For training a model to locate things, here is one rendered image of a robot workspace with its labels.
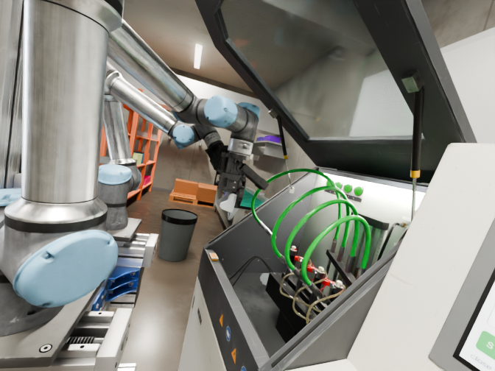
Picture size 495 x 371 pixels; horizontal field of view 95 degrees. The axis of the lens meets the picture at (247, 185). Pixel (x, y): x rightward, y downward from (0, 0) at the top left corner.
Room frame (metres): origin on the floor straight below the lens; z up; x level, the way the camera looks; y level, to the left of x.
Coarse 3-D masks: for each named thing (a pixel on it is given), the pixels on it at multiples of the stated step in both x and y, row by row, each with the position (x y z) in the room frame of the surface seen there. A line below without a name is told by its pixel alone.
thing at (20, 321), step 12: (0, 276) 0.34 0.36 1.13; (0, 288) 0.34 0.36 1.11; (12, 288) 0.35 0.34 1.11; (0, 300) 0.34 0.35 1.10; (12, 300) 0.35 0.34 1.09; (24, 300) 0.36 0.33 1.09; (0, 312) 0.34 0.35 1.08; (12, 312) 0.34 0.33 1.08; (24, 312) 0.36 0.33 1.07; (36, 312) 0.37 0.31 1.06; (48, 312) 0.38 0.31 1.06; (0, 324) 0.33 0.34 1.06; (12, 324) 0.34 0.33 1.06; (24, 324) 0.35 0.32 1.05; (36, 324) 0.37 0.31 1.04; (0, 336) 0.33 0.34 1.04
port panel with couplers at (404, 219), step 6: (402, 210) 0.80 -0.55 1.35; (408, 210) 0.79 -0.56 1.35; (402, 216) 0.80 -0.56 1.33; (408, 216) 0.78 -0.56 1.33; (402, 222) 0.78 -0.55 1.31; (408, 222) 0.78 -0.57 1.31; (396, 228) 0.81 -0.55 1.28; (402, 228) 0.79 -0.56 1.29; (396, 234) 0.80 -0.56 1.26; (396, 240) 0.79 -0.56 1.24; (390, 246) 0.81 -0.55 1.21
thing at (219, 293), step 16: (208, 256) 0.97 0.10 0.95; (208, 272) 0.92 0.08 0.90; (224, 272) 0.86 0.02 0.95; (208, 288) 0.88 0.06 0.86; (224, 288) 0.76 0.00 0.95; (208, 304) 0.85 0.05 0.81; (224, 304) 0.71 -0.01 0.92; (240, 304) 0.69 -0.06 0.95; (224, 320) 0.69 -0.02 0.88; (240, 320) 0.61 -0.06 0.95; (224, 336) 0.66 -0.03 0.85; (240, 336) 0.57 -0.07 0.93; (256, 336) 0.56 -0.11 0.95; (224, 352) 0.64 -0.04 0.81; (240, 352) 0.56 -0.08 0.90; (256, 352) 0.51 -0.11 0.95; (240, 368) 0.54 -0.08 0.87; (256, 368) 0.48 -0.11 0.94
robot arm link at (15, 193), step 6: (0, 192) 0.35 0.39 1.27; (6, 192) 0.36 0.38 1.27; (12, 192) 0.37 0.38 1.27; (18, 192) 0.37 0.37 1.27; (0, 198) 0.34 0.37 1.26; (6, 198) 0.35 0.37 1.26; (12, 198) 0.34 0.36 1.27; (0, 204) 0.34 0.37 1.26; (6, 204) 0.34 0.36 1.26; (0, 210) 0.34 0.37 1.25; (0, 216) 0.33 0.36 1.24; (0, 222) 0.33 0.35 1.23; (0, 228) 0.32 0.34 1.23; (0, 270) 0.34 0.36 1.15
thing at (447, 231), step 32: (448, 160) 0.56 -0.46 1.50; (480, 160) 0.51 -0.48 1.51; (448, 192) 0.53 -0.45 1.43; (480, 192) 0.48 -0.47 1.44; (416, 224) 0.55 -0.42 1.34; (448, 224) 0.49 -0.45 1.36; (480, 224) 0.45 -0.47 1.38; (416, 256) 0.51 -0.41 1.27; (448, 256) 0.47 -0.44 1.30; (384, 288) 0.53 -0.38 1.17; (416, 288) 0.48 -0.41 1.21; (448, 288) 0.44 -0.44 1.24; (384, 320) 0.50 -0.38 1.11; (416, 320) 0.45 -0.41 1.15; (352, 352) 0.52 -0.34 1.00; (384, 352) 0.47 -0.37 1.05; (416, 352) 0.43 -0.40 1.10
